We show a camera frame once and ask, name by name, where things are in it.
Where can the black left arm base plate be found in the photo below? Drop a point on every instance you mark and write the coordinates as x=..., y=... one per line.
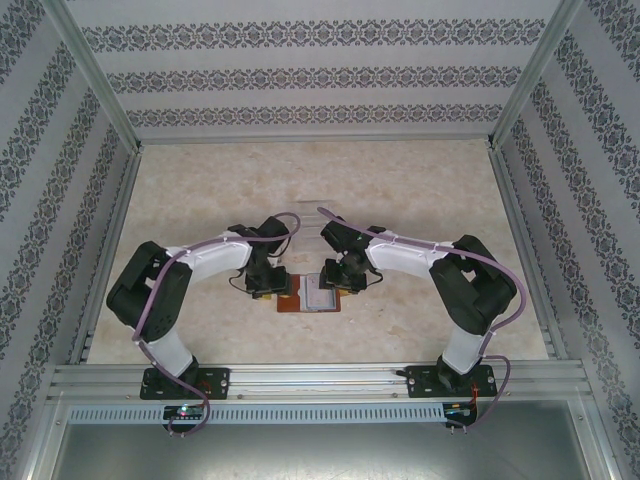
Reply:
x=215, y=382

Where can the aluminium frame post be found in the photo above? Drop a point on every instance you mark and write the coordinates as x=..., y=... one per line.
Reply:
x=535, y=75
x=97, y=75

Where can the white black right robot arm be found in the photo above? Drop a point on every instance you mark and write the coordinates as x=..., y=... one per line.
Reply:
x=400, y=260

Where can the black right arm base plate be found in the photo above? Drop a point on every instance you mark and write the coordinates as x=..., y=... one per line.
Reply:
x=420, y=382

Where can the small circuit board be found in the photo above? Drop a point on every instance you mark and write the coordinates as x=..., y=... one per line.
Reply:
x=460, y=410
x=184, y=411

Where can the brown leather card holder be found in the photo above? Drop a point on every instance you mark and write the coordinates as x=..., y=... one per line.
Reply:
x=295, y=300

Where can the aluminium side rail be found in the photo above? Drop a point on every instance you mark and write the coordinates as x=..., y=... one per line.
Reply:
x=122, y=200
x=511, y=200

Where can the white card red print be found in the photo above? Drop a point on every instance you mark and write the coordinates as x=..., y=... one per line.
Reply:
x=320, y=297

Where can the aluminium mounting rail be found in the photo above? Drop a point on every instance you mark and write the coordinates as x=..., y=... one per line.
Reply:
x=320, y=382

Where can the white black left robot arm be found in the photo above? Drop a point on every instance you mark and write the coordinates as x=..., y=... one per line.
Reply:
x=215, y=264

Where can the grey metal sheet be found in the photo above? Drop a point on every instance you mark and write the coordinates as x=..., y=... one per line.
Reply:
x=320, y=455

